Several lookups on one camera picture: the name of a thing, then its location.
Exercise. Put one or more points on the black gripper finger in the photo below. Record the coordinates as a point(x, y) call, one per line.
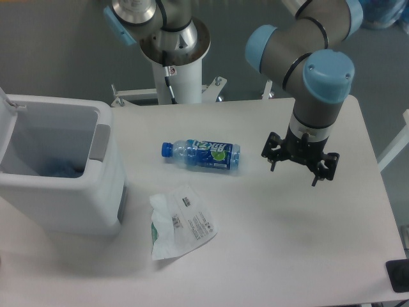
point(325, 168)
point(274, 150)

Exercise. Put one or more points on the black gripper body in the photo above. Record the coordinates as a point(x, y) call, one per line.
point(305, 145)

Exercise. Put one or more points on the white plastic wrapper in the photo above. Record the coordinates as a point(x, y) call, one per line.
point(180, 223)

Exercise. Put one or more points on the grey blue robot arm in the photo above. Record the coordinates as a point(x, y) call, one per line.
point(301, 59)

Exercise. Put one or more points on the white plastic trash can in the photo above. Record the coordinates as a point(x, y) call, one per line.
point(61, 165)

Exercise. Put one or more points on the blue plastic drink bottle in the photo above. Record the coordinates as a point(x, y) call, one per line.
point(193, 153)

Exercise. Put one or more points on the black device at table edge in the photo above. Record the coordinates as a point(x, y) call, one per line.
point(398, 274)

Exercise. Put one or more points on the blue plastic bag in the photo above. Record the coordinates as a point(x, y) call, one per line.
point(381, 14)

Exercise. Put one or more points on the white frame bar right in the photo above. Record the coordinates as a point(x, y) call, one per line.
point(395, 146)

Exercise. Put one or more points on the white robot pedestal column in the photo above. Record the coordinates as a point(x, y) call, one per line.
point(176, 60)

